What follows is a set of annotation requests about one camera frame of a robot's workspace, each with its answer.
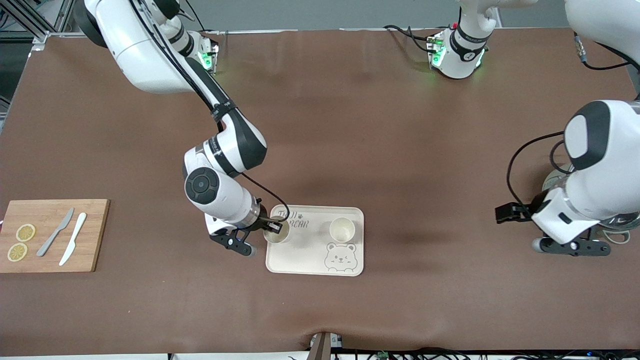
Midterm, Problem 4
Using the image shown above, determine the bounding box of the white IKEA cup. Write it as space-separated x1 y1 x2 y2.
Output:
329 217 356 244
263 220 294 245

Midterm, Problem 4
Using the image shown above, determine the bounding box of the cream bear print tray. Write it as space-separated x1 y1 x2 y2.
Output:
265 204 365 277

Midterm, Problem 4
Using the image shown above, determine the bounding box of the grey cooking pot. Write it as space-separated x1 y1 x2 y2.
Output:
542 165 640 246

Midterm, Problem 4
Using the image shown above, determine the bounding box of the glass pot lid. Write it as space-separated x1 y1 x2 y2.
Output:
595 212 640 232

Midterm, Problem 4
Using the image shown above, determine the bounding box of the wooden cutting board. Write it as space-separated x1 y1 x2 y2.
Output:
0 199 111 273

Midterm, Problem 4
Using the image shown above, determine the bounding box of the white plastic knife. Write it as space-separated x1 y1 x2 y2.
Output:
59 212 87 267

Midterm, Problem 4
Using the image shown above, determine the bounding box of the grey plastic knife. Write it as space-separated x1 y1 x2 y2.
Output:
36 207 75 258

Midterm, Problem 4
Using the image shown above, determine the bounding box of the metal table edge bracket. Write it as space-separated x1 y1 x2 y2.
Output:
309 332 344 360

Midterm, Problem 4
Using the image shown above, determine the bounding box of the black arm base cable bundle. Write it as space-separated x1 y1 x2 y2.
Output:
383 24 436 53

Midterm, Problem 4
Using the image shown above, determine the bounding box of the aluminium frame profile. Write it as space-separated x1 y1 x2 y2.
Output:
10 0 76 38

